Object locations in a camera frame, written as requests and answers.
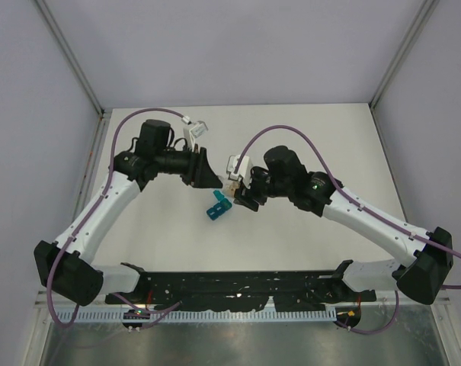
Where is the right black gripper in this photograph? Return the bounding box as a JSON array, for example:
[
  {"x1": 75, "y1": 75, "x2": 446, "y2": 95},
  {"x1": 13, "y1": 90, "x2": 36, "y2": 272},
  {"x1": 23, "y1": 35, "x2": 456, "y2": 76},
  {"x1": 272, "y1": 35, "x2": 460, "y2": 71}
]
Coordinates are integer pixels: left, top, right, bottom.
[{"x1": 234, "y1": 166, "x2": 292, "y2": 211}]

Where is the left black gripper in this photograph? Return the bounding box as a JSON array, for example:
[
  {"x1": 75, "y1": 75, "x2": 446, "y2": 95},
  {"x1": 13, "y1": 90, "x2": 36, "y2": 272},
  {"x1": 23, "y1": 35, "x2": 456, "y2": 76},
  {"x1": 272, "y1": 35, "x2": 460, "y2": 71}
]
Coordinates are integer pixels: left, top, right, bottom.
[{"x1": 155, "y1": 143, "x2": 222, "y2": 188}]

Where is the clear pill bottle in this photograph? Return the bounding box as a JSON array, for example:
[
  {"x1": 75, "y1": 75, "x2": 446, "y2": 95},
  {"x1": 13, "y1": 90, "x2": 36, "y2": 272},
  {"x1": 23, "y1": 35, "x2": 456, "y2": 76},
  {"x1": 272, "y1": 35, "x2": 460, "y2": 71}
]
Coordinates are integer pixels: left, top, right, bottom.
[{"x1": 218, "y1": 175, "x2": 240, "y2": 198}]

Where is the teal pill organizer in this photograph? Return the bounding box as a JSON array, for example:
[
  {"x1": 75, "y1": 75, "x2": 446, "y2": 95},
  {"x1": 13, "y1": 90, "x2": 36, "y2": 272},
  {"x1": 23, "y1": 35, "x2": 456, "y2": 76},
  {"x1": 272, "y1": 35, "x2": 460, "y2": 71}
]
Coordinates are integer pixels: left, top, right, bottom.
[{"x1": 206, "y1": 190, "x2": 232, "y2": 221}]

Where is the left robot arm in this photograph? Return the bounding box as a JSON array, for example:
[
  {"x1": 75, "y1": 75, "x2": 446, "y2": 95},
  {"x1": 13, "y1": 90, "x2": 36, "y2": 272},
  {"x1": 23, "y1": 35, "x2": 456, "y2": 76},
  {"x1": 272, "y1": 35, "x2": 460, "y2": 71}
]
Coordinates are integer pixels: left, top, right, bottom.
[{"x1": 34, "y1": 120, "x2": 222, "y2": 306}]

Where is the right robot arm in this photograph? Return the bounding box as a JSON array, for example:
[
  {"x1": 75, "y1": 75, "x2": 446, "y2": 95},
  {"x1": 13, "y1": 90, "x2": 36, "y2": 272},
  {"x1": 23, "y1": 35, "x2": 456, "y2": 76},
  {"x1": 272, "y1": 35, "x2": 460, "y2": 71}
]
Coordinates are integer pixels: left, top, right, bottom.
[{"x1": 226, "y1": 146, "x2": 453, "y2": 305}]

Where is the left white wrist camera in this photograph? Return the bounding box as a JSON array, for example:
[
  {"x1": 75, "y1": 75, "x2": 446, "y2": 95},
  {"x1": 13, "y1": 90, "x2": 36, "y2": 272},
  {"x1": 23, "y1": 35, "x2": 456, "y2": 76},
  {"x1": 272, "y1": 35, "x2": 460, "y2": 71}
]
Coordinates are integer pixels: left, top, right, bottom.
[{"x1": 181, "y1": 116, "x2": 208, "y2": 150}]

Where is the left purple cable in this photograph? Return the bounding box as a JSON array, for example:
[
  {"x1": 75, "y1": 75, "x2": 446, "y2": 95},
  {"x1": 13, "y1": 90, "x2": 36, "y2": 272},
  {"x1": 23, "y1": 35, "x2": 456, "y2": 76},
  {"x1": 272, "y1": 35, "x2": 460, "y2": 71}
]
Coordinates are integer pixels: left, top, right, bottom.
[{"x1": 45, "y1": 108, "x2": 193, "y2": 329}]

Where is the left aluminium frame post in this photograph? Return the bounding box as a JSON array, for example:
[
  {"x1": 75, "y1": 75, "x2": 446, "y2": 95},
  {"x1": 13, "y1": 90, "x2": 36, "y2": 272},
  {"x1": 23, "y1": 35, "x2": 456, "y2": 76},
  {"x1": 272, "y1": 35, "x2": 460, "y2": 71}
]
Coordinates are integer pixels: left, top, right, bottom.
[{"x1": 34, "y1": 0, "x2": 105, "y2": 115}]

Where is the aluminium frame post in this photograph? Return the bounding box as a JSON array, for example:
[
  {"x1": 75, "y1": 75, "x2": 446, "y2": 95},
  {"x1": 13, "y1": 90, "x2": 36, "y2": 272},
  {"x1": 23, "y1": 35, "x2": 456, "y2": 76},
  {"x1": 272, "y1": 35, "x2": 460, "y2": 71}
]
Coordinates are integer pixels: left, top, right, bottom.
[
  {"x1": 368, "y1": 0, "x2": 439, "y2": 111},
  {"x1": 34, "y1": 0, "x2": 105, "y2": 115}
]

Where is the white slotted cable duct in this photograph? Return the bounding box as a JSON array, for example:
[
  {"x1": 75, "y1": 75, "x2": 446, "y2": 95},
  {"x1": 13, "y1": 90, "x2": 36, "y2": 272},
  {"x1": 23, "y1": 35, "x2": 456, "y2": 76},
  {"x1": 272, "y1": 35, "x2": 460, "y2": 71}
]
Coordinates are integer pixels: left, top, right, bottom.
[{"x1": 75, "y1": 307, "x2": 337, "y2": 323}]

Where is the right aluminium frame post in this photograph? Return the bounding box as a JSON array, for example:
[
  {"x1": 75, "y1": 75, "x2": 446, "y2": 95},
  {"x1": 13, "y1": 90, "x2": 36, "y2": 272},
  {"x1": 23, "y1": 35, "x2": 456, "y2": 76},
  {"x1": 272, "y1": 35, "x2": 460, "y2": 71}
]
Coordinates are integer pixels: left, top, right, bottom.
[{"x1": 368, "y1": 0, "x2": 439, "y2": 111}]

